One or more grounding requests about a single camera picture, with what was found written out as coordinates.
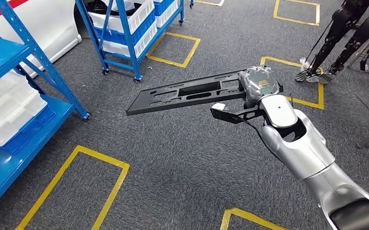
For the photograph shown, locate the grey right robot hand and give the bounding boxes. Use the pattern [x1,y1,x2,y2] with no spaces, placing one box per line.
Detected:
[238,66,281,109]

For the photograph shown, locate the black license plate frame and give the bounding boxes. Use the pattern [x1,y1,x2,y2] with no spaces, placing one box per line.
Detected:
[126,69,284,116]

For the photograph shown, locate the blue wheeled shelf rack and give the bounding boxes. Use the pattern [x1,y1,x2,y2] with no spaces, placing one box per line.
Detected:
[75,0,195,84]

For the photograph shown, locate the black plastic part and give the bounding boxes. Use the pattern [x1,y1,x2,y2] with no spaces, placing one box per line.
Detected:
[87,0,141,16]

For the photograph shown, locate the large blue metal shelf rack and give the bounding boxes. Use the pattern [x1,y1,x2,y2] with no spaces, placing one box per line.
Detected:
[0,0,92,219]

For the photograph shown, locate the yellow floor tape square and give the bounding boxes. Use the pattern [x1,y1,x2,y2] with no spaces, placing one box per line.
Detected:
[260,56,325,110]
[146,32,202,69]
[15,145,130,230]
[219,207,290,230]
[273,0,321,27]

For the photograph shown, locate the black robot legs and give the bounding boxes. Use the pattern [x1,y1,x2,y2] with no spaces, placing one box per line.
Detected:
[295,0,369,85]

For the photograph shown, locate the blue plastic crate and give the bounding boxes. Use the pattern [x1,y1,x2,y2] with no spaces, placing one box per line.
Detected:
[94,12,158,45]
[0,106,57,155]
[152,0,175,16]

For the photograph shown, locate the white car with red stripe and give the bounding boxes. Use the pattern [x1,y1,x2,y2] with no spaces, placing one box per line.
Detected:
[0,0,83,79]

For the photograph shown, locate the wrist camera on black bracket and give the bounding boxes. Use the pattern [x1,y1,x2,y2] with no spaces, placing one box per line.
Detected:
[209,102,266,125]

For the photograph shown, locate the black camera cable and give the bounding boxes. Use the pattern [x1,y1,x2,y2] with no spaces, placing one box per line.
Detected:
[242,119,287,162]

